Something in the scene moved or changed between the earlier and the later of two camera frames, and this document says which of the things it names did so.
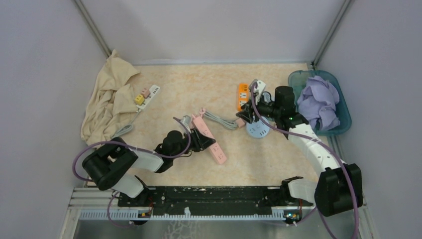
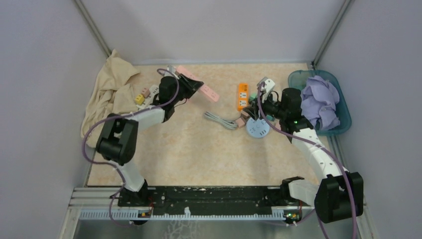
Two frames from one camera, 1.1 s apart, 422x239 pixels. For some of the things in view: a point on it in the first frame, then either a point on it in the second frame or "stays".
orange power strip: [243, 97] stays
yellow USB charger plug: [140, 99] stays
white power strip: [154, 90] stays
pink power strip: [197, 122] -> [205, 89]
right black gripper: [245, 115] stays
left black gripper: [200, 143] -> [191, 86]
